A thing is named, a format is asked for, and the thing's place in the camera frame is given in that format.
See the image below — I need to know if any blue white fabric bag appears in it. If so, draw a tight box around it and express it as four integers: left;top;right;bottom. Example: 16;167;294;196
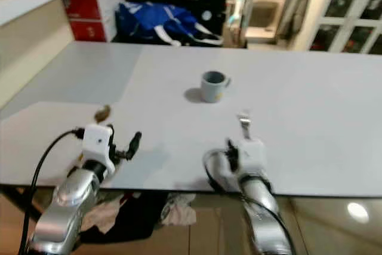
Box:
118;2;224;47

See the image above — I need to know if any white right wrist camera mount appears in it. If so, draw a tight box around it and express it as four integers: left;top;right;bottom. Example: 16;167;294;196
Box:
236;139;268;178

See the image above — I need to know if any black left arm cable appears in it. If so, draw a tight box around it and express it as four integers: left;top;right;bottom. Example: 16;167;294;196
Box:
17;128;88;255

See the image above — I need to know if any grey curtain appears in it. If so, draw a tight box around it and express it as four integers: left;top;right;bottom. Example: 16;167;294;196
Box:
275;0;315;41

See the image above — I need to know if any crumpled white red cloth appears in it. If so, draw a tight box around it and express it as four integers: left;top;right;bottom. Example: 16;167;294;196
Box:
158;192;196;227

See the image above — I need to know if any black table frame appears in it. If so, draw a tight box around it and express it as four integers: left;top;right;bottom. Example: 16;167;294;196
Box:
0;185;38;209

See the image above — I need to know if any grey ceramic mug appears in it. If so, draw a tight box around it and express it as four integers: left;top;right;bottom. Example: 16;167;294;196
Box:
201;70;232;103

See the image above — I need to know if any metal fork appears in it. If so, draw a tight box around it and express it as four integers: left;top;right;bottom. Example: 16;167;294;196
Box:
237;112;253;143

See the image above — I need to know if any red box with number print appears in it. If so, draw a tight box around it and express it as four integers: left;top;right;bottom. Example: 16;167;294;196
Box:
69;19;115;43

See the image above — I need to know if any red cardboard box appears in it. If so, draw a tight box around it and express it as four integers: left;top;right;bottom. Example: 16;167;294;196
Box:
63;0;119;21

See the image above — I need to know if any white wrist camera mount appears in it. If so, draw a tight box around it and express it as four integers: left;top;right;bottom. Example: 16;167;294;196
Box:
82;122;115;167
236;139;268;178

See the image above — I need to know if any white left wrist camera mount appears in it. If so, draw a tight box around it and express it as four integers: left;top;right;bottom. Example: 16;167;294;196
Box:
82;122;115;167

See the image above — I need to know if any white cabinet with glass doors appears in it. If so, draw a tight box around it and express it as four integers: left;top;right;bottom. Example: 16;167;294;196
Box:
304;0;382;54

